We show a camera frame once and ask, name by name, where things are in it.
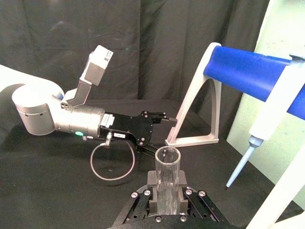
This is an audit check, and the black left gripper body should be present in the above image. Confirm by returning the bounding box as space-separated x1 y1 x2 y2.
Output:
99 110 154 146

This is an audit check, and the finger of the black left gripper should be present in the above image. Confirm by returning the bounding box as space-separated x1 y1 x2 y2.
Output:
136 142 168 159
149 111 178 125

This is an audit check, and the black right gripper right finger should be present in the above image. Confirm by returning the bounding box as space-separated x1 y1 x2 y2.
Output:
177 170 225 222

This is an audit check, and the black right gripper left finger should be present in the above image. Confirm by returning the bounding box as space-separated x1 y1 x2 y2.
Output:
123 170 159 224

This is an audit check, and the clear glass tube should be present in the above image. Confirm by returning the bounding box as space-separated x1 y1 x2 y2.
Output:
154 146 181 215

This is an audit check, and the pale grey pipette stand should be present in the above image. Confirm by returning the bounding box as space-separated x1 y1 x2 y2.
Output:
164 42 223 147

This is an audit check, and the black backdrop curtain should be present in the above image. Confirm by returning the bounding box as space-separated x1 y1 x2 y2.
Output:
0 0 271 134

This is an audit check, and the blue and white pipette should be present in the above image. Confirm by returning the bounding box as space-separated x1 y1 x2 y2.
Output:
203 45 305 191

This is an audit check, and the thin grey looped cable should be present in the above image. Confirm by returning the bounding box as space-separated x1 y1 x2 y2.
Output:
90 132 137 181

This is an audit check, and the white slanted frame bar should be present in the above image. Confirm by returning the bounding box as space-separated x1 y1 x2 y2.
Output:
244 156 305 229

